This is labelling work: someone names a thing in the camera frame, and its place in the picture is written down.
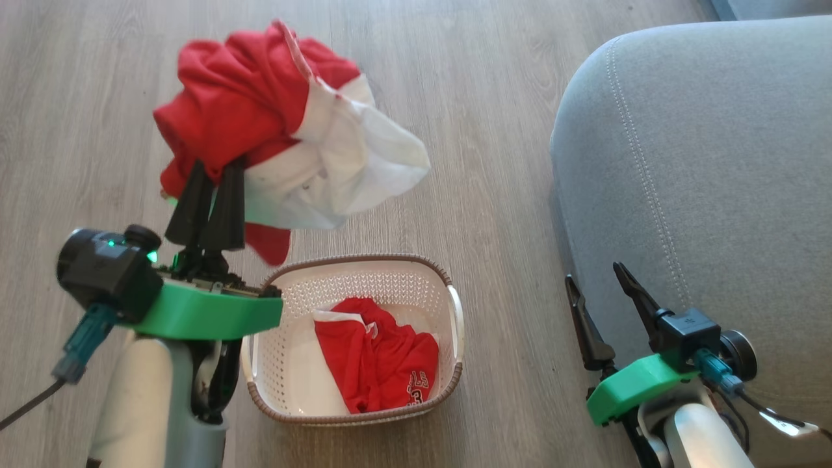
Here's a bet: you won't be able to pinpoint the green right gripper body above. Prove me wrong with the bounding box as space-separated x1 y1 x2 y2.
586 354 700 427

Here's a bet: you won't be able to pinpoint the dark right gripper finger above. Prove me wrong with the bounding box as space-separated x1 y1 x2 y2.
564 273 616 372
613 261 671 352

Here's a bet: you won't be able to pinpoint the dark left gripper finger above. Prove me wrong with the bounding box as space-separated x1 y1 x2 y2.
165 160 215 248
202 159 247 253

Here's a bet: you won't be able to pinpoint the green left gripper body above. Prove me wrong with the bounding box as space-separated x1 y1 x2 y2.
133 246 284 341

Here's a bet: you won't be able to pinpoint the red and white shirt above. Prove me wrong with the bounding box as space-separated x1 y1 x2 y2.
153 19 432 266

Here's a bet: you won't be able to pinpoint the red shorts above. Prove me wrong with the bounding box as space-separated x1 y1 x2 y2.
313 297 440 414

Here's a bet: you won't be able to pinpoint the white plastic laundry basket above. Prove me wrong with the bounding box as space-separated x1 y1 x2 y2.
240 253 465 426

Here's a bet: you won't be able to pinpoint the grey fabric sofa seat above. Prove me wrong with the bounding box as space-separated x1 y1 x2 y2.
549 14 832 468

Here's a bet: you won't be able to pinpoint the blue-grey upholstered furniture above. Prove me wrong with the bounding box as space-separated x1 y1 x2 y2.
707 0 832 21

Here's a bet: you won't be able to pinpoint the black right camera cable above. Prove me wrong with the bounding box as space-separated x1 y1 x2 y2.
692 348 832 444

